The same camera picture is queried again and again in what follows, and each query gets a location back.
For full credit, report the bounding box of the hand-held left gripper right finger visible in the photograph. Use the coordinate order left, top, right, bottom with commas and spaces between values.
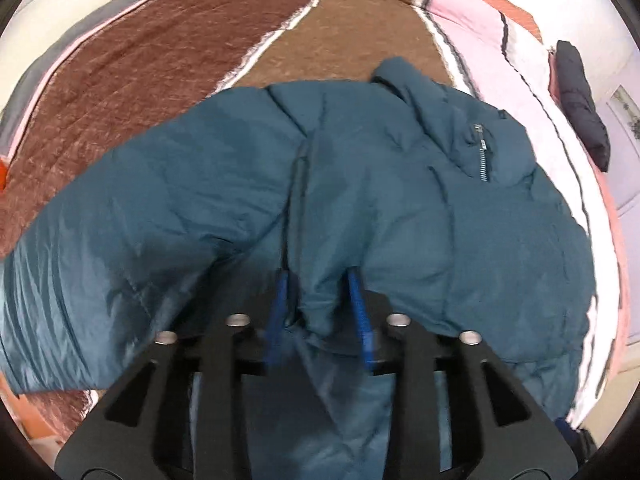
347, 265, 584, 480

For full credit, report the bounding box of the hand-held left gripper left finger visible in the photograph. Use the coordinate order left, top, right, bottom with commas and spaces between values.
54, 269, 292, 480

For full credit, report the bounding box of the teal puffer jacket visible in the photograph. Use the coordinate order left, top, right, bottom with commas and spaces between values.
0, 57, 597, 480

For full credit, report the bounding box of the brown fleece blanket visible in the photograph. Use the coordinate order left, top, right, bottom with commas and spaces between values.
0, 0, 471, 443

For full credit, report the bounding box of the pink striped blanket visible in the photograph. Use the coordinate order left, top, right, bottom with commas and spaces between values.
411, 0, 632, 433

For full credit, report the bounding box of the navy puffer jacket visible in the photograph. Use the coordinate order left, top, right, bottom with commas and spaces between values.
549, 40, 612, 174

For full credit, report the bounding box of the white panelled door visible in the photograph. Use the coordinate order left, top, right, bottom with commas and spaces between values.
597, 82, 640, 216

